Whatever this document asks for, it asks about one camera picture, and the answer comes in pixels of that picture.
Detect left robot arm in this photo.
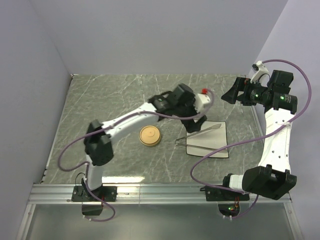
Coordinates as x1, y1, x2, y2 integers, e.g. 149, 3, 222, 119
81, 83, 212, 201

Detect purple cable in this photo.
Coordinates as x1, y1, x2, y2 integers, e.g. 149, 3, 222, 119
58, 89, 216, 223
189, 59, 312, 221

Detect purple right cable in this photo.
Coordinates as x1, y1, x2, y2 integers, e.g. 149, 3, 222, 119
189, 59, 312, 221

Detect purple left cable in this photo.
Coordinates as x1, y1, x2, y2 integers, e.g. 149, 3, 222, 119
58, 89, 216, 223

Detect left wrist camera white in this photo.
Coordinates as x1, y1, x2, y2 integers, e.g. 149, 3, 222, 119
193, 88, 212, 113

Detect metal serving tongs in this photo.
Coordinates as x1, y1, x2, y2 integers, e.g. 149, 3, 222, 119
175, 121, 227, 151

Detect white square plate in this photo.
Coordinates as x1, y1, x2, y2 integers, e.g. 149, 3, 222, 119
185, 121, 228, 157

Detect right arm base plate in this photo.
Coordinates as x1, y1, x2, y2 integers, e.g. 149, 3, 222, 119
200, 186, 250, 202

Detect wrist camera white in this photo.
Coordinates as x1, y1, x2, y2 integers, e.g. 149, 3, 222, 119
250, 60, 270, 84
193, 88, 212, 113

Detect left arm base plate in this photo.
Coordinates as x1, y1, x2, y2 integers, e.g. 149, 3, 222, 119
71, 185, 118, 202

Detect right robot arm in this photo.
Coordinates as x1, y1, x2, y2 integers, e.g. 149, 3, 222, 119
220, 70, 298, 200

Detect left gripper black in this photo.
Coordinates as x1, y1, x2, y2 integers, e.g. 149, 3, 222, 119
175, 94, 207, 133

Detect beige round lunch box lid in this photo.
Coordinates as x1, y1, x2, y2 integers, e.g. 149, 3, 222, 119
139, 125, 162, 147

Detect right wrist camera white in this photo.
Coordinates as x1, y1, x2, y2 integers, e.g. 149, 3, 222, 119
250, 60, 270, 84

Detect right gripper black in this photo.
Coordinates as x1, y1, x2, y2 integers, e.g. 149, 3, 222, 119
221, 76, 271, 106

